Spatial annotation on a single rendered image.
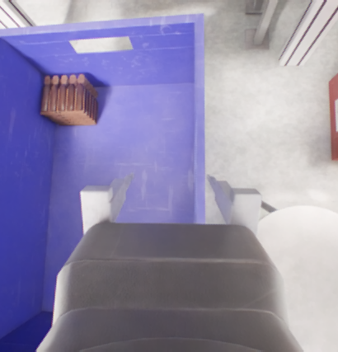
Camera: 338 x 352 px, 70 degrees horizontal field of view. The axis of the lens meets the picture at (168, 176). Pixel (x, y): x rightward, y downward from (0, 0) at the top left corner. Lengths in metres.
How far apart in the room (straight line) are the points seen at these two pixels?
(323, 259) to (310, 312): 0.11
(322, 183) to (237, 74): 0.45
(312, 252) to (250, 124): 0.45
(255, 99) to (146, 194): 0.52
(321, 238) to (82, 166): 0.58
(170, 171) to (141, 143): 0.10
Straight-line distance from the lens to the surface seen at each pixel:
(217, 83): 0.92
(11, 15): 0.89
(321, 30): 0.88
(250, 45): 1.00
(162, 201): 0.59
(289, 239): 0.60
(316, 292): 0.64
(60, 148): 0.70
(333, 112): 0.95
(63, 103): 0.63
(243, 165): 0.84
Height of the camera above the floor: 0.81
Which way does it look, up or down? 80 degrees down
